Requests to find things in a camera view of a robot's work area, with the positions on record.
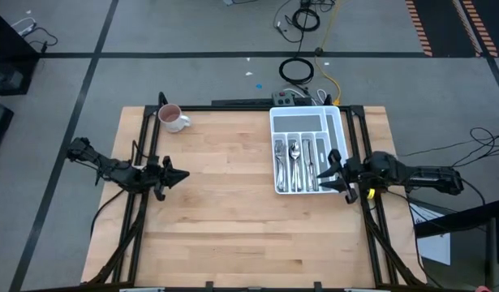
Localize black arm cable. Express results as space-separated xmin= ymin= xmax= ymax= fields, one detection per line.
xmin=131 ymin=139 xmax=153 ymax=163
xmin=459 ymin=178 xmax=488 ymax=206

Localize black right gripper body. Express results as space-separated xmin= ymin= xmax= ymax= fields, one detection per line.
xmin=342 ymin=155 xmax=374 ymax=204

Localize white cables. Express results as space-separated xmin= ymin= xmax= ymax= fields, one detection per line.
xmin=289 ymin=86 xmax=329 ymax=105

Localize black floor cable bundle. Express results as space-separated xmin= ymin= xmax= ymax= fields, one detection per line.
xmin=273 ymin=0 xmax=305 ymax=45

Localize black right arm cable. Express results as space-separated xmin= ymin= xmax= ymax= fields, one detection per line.
xmin=459 ymin=178 xmax=488 ymax=206

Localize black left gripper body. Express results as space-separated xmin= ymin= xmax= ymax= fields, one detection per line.
xmin=143 ymin=155 xmax=170 ymax=202

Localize white charger cable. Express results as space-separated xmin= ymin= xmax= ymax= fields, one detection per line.
xmin=10 ymin=15 xmax=38 ymax=37

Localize black desk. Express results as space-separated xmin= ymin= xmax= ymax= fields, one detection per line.
xmin=414 ymin=197 xmax=499 ymax=292

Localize black aluminium table frame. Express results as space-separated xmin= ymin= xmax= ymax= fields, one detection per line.
xmin=86 ymin=92 xmax=431 ymax=292

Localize grey power box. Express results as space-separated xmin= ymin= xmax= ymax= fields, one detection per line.
xmin=272 ymin=91 xmax=298 ymax=107

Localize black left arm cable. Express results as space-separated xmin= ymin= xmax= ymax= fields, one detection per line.
xmin=131 ymin=139 xmax=153 ymax=163

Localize white ceramic mug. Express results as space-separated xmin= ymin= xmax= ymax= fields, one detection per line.
xmin=157 ymin=103 xmax=191 ymax=134

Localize white paper sheet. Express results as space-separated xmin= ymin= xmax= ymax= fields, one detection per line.
xmin=408 ymin=201 xmax=453 ymax=267

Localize yellow extension cable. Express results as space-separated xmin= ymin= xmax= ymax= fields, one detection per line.
xmin=312 ymin=0 xmax=342 ymax=105

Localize black cabinet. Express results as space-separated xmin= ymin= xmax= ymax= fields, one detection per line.
xmin=0 ymin=6 xmax=40 ymax=97

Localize white cutlery tray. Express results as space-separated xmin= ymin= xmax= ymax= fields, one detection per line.
xmin=269 ymin=105 xmax=355 ymax=195

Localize black floor cables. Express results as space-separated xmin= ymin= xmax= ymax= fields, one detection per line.
xmin=402 ymin=127 xmax=499 ymax=170

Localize black cable coil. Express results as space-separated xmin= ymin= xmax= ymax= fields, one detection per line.
xmin=291 ymin=6 xmax=321 ymax=33
xmin=278 ymin=57 xmax=316 ymax=86

